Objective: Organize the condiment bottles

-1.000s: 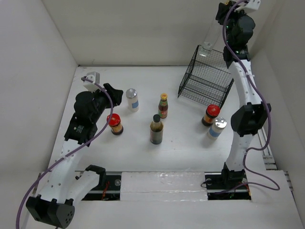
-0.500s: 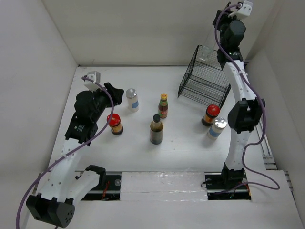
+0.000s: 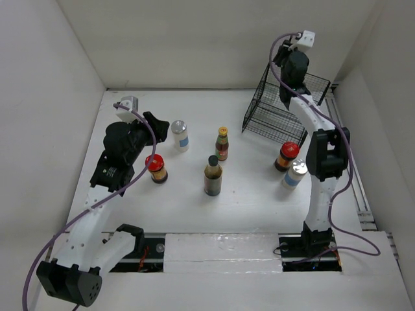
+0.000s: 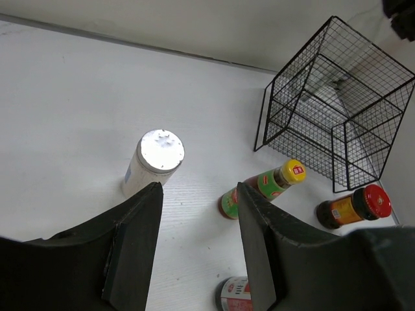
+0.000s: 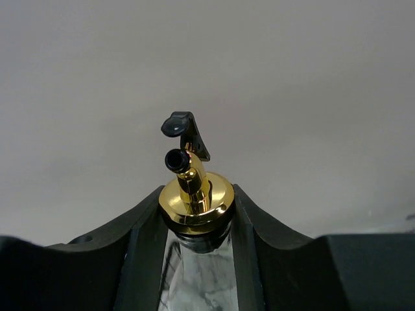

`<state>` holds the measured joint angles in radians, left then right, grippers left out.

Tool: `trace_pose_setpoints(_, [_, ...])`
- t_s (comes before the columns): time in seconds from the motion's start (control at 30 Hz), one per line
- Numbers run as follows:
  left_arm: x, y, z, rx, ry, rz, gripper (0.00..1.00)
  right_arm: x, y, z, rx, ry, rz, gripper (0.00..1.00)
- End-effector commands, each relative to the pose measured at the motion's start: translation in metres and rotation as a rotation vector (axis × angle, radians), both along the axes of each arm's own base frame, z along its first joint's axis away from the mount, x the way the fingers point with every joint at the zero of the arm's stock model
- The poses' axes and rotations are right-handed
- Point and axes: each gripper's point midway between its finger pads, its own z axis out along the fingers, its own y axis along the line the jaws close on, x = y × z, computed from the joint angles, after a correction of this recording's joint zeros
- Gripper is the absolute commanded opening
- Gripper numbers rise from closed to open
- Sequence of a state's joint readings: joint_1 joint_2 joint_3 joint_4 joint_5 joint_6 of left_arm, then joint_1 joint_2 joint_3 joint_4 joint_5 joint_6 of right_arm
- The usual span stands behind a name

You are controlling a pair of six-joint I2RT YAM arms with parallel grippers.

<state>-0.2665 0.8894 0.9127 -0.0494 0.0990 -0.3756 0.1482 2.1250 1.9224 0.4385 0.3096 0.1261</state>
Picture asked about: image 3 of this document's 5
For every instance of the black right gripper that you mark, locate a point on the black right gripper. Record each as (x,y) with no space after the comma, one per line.
(283,50)

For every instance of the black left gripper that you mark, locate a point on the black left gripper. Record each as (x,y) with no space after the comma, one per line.
(159,127)

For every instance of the dark soy sauce bottle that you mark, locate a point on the dark soy sauce bottle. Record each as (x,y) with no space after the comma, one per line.
(213,176)

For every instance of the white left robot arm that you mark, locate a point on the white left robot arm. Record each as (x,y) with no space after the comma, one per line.
(76,271)

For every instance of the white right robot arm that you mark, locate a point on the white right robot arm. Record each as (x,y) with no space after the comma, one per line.
(329,151)

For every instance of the left white salt jar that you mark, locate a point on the left white salt jar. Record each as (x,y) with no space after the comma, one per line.
(179,132)

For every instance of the white salt jar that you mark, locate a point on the white salt jar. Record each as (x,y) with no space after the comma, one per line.
(179,132)
(295,174)

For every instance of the left red lid jar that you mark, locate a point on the left red lid jar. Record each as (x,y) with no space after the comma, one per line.
(157,169)

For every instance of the red lid jar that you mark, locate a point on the red lid jar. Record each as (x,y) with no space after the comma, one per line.
(287,154)
(157,169)

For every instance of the yellow cap sauce bottle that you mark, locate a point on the yellow cap sauce bottle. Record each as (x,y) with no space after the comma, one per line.
(222,144)

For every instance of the right red lid jar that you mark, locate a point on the right red lid jar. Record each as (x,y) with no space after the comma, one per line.
(287,154)

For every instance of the right white salt jar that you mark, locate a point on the right white salt jar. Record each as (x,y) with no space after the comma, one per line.
(295,174)

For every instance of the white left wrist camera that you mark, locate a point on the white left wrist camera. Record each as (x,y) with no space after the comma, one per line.
(125,107)

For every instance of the black wire rack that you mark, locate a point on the black wire rack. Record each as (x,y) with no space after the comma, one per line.
(267,116)

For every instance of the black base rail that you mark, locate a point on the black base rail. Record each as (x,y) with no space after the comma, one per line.
(149,259)

